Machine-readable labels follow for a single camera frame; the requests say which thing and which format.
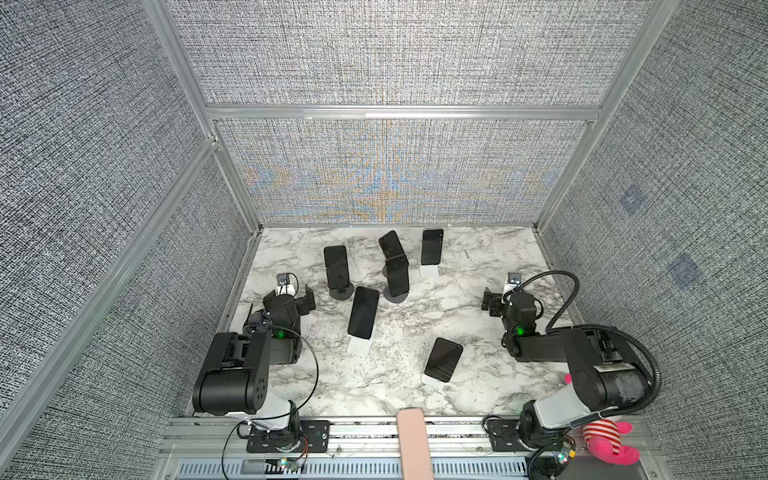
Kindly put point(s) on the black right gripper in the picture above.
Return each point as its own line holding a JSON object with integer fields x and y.
{"x": 492, "y": 301}

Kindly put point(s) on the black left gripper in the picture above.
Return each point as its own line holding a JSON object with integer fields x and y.
{"x": 303, "y": 301}

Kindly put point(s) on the black round phone stand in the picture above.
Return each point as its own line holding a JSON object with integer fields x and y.
{"x": 342, "y": 293}

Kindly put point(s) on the black phone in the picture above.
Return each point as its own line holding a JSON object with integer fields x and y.
{"x": 337, "y": 268}
{"x": 443, "y": 360}
{"x": 390, "y": 245}
{"x": 432, "y": 246}
{"x": 397, "y": 274}
{"x": 363, "y": 313}

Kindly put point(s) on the white folding phone stand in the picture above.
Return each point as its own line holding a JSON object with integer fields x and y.
{"x": 359, "y": 347}

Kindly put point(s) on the purple round phone stand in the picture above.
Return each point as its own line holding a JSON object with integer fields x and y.
{"x": 395, "y": 299}

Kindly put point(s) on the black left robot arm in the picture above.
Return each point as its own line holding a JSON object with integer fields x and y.
{"x": 234, "y": 378}

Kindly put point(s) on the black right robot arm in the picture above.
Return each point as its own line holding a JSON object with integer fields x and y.
{"x": 612, "y": 373}

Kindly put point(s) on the white back phone stand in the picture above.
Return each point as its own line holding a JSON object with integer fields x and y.
{"x": 429, "y": 271}

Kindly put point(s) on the white front phone stand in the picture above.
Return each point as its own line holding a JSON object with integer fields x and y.
{"x": 432, "y": 382}

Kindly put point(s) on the pink plush toy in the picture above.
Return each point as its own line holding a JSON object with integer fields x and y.
{"x": 604, "y": 440}

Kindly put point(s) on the pink bar front centre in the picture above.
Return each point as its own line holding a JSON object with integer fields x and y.
{"x": 416, "y": 462}

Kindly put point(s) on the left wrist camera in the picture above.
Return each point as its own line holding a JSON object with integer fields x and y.
{"x": 287, "y": 284}

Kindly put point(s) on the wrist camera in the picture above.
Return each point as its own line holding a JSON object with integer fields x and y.
{"x": 287, "y": 284}
{"x": 513, "y": 280}

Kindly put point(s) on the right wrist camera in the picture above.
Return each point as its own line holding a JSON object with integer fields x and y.
{"x": 513, "y": 280}

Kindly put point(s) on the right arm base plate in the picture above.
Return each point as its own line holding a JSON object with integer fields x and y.
{"x": 503, "y": 434}

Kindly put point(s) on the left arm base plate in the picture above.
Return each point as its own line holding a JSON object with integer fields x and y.
{"x": 312, "y": 435}

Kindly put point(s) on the aluminium front rail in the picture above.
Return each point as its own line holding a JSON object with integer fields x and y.
{"x": 368, "y": 448}

